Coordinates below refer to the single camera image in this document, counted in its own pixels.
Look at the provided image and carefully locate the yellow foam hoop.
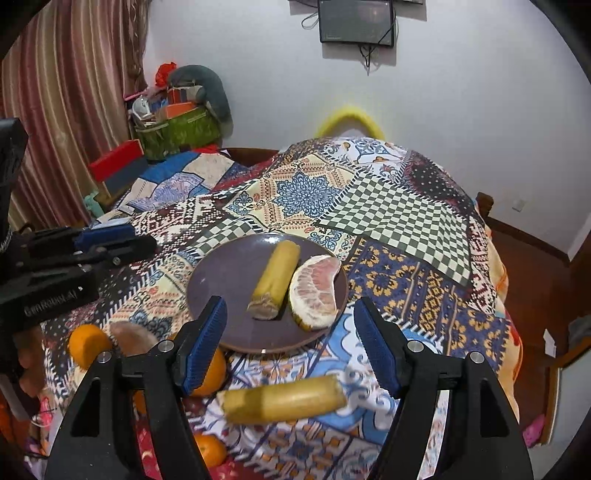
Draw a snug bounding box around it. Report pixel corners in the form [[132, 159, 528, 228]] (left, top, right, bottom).
[[314, 106, 386, 139]]

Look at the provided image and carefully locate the brown bread roll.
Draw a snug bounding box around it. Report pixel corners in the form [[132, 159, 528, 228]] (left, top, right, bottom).
[[109, 320, 158, 357]]

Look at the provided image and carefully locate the round brown plate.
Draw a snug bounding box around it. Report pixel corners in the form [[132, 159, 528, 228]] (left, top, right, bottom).
[[186, 233, 349, 355]]

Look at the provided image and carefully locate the striped curtain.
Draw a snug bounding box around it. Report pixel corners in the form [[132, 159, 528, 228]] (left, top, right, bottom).
[[0, 0, 153, 232]]

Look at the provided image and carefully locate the black hanging cable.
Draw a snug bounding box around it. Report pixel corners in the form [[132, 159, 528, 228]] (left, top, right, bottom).
[[360, 44, 380, 75]]

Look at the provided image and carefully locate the green patterned bag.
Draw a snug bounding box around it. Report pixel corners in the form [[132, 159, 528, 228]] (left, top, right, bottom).
[[136, 106, 222, 160]]

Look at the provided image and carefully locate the small orange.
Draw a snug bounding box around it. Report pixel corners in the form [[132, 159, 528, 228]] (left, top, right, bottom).
[[194, 434, 228, 467]]

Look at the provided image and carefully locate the peeled pomelo segment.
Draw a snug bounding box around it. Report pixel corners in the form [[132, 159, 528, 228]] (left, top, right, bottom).
[[288, 255, 342, 332]]

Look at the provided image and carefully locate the orange box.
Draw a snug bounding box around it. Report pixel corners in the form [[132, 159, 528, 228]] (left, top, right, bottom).
[[164, 102, 197, 121]]

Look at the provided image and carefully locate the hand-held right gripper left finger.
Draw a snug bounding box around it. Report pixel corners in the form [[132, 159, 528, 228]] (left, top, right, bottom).
[[44, 295, 229, 480]]

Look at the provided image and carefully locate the large orange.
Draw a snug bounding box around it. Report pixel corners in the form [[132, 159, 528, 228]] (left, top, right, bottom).
[[189, 348, 228, 398]]

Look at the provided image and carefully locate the pink cloth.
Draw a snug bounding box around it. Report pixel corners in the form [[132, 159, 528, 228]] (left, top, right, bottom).
[[524, 413, 546, 448]]

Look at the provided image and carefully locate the red flat box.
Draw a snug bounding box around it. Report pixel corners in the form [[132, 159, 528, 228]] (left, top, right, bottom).
[[89, 140, 148, 185]]

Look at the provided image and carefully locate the person's left hand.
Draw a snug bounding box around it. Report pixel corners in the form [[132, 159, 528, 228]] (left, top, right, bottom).
[[16, 342, 47, 402]]

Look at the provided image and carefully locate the peeled banana piece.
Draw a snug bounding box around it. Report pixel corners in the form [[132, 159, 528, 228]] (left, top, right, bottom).
[[246, 240, 301, 320], [217, 375, 347, 424]]

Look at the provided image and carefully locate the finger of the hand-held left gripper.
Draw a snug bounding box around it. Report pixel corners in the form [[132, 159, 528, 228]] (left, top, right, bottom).
[[83, 237, 158, 269], [75, 224, 136, 246]]

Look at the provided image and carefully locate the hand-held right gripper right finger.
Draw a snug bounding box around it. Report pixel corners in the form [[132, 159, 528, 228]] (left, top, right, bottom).
[[353, 296, 536, 480]]

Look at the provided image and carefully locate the black wall monitor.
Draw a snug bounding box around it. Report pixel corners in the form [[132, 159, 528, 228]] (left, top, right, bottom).
[[318, 0, 395, 48]]

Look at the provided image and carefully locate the patchwork printed blanket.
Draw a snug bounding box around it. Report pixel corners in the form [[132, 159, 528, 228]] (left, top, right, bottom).
[[28, 136, 525, 480]]

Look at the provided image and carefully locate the wooden chair frame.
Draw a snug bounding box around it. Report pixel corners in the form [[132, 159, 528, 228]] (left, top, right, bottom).
[[540, 337, 591, 444]]

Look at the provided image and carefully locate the teal plastic item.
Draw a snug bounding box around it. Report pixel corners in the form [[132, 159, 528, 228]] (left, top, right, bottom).
[[83, 189, 105, 215]]

